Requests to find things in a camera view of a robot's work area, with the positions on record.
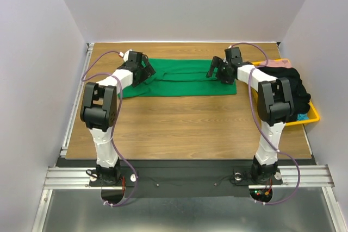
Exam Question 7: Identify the green t shirt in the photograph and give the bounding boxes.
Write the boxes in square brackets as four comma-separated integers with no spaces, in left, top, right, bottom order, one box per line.
[123,59,237,98]

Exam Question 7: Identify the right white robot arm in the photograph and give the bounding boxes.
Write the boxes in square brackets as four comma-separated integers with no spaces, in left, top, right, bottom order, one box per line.
[206,47,294,183]

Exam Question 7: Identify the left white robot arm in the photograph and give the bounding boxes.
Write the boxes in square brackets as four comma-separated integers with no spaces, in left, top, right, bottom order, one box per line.
[80,49,155,186]

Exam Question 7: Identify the pink t shirt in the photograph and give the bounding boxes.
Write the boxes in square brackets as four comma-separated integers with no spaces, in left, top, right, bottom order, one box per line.
[257,59,292,68]

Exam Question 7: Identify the black t shirt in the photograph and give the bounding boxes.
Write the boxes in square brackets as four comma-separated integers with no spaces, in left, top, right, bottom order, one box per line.
[260,67,311,114]

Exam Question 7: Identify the teal t shirt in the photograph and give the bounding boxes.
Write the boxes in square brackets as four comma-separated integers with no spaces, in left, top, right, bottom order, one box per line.
[296,114,309,121]

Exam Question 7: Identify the yellow plastic bin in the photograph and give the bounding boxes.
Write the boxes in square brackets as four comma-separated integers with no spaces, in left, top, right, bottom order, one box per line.
[266,59,320,127]

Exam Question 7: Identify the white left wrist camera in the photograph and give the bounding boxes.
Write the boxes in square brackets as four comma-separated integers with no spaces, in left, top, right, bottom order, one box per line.
[119,49,133,62]

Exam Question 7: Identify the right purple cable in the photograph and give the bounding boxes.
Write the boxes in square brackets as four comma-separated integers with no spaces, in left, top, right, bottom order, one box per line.
[231,42,301,207]

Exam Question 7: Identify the purple cable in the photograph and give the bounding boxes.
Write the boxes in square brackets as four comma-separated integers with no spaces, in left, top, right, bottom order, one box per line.
[231,42,301,207]
[81,50,139,208]

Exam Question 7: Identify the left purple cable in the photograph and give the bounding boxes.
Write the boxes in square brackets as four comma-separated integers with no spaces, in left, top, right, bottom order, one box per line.
[81,50,139,208]

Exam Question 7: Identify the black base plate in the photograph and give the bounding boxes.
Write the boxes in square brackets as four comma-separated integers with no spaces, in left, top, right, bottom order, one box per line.
[86,160,282,200]

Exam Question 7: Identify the aluminium mounting rail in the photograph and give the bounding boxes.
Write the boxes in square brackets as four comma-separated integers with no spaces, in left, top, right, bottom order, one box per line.
[43,166,334,190]

